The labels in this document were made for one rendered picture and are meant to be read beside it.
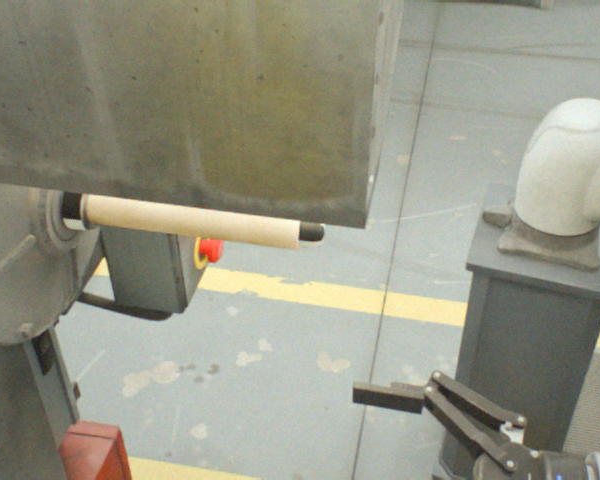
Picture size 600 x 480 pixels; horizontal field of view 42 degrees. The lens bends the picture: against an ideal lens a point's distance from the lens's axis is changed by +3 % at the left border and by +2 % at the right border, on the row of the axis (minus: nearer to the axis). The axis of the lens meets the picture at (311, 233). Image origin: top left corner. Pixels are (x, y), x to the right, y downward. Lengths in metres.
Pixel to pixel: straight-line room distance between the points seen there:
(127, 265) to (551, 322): 0.86
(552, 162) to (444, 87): 2.14
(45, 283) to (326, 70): 0.40
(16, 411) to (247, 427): 1.08
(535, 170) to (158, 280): 0.72
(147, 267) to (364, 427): 1.17
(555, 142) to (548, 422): 0.64
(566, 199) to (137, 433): 1.23
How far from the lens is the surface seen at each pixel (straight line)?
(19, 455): 1.09
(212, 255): 1.03
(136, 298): 1.04
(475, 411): 0.79
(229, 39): 0.37
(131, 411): 2.14
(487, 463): 0.75
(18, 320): 0.69
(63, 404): 1.24
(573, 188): 1.41
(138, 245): 0.97
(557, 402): 1.70
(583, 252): 1.50
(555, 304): 1.51
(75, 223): 0.67
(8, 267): 0.64
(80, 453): 1.31
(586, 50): 3.96
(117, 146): 0.43
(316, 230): 0.62
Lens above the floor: 1.65
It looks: 39 degrees down
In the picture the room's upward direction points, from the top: straight up
